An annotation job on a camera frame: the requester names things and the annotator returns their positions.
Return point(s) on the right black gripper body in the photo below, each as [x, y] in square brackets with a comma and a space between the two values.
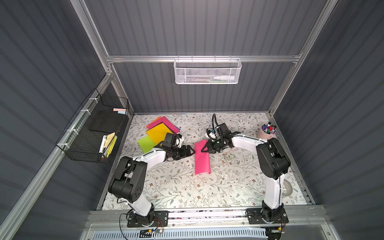
[213, 145]

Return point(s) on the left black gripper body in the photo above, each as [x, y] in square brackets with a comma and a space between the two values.
[181, 150]

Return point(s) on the magenta paper sheet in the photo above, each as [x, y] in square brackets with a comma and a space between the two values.
[202, 160]
[166, 122]

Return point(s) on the yellow paper sheet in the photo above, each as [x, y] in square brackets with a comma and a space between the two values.
[158, 133]

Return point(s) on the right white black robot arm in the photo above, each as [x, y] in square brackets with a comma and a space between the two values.
[273, 162]

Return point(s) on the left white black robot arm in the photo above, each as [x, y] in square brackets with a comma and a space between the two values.
[129, 176]

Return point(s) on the lime green paper sheet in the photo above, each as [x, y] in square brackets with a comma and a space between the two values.
[146, 144]

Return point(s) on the cup of coloured markers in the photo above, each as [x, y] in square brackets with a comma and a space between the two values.
[267, 131]

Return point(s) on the yellow notepad in basket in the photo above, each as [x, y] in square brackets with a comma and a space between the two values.
[107, 145]

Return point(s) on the white marker in basket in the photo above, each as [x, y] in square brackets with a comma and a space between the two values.
[226, 79]

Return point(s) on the pink sticky notes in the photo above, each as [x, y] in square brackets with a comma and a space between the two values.
[120, 111]

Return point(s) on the clear tape roll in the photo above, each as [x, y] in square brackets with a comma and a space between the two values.
[287, 189]

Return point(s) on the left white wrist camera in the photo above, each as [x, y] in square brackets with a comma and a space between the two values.
[179, 140]

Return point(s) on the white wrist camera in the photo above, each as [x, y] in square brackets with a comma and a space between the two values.
[179, 140]
[211, 134]

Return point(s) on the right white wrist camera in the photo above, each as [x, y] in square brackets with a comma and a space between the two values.
[211, 134]

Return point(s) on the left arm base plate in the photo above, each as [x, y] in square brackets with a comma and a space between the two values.
[153, 219]

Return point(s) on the white wire mesh basket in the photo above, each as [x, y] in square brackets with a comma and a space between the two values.
[201, 70]

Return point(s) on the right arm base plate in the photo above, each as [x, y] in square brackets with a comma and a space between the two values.
[266, 216]

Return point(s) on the black wire wall basket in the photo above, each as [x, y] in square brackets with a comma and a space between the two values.
[82, 140]

